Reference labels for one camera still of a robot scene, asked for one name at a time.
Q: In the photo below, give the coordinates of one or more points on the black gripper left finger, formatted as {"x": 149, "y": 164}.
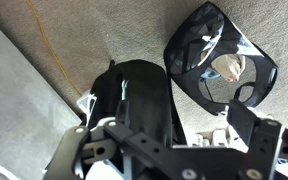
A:
{"x": 74, "y": 150}

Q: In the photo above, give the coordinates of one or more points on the black clothing garment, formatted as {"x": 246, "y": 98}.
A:
{"x": 144, "y": 96}

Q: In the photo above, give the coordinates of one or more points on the black mesh laundry bag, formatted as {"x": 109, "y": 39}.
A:
{"x": 190, "y": 50}

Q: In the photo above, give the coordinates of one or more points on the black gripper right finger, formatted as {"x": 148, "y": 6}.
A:
{"x": 262, "y": 150}

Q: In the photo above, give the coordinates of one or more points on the beige clothing in bag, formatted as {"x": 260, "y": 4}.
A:
{"x": 229, "y": 66}

